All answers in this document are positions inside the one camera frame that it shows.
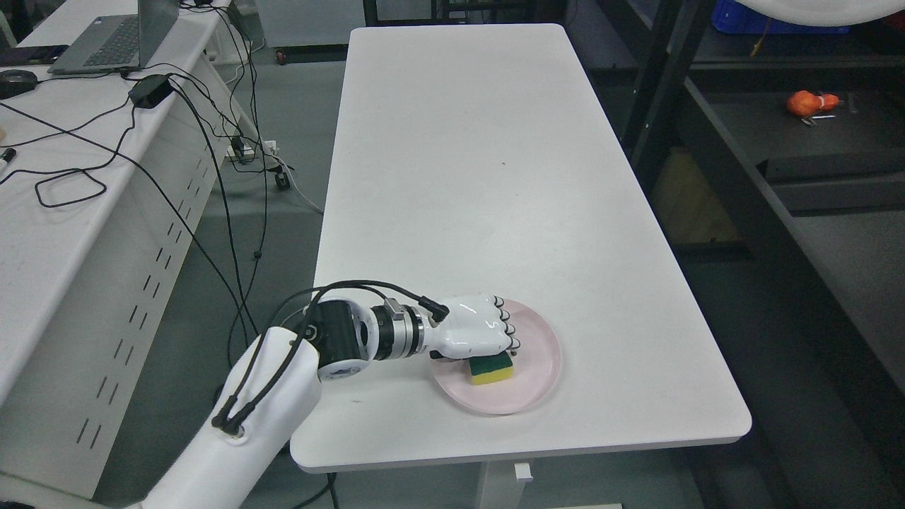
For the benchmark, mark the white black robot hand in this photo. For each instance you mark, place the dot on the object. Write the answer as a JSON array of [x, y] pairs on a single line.
[[476, 325]]

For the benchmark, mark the green yellow sponge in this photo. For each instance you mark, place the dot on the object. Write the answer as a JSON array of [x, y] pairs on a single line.
[[484, 370]]

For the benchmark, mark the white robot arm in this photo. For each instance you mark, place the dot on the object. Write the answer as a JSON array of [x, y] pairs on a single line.
[[276, 384]]

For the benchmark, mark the black metal shelf rack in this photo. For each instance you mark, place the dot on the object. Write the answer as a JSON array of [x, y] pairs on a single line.
[[808, 306]]

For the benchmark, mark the orange object on shelf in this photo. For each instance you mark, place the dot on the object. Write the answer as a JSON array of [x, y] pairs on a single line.
[[804, 104]]

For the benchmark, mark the pink round plate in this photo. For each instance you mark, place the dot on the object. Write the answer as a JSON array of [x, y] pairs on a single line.
[[536, 369]]

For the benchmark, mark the white rectangular table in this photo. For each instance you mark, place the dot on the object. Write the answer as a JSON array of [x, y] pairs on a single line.
[[476, 158]]

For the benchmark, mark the black power adapter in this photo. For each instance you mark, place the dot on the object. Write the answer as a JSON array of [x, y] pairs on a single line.
[[150, 90]]

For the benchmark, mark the white side desk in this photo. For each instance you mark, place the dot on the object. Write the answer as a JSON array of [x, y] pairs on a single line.
[[98, 211]]

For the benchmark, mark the grey laptop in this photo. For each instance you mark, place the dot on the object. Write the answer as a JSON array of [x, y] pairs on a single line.
[[118, 43]]

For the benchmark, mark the black round object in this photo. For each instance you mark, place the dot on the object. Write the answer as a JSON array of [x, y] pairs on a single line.
[[16, 82]]

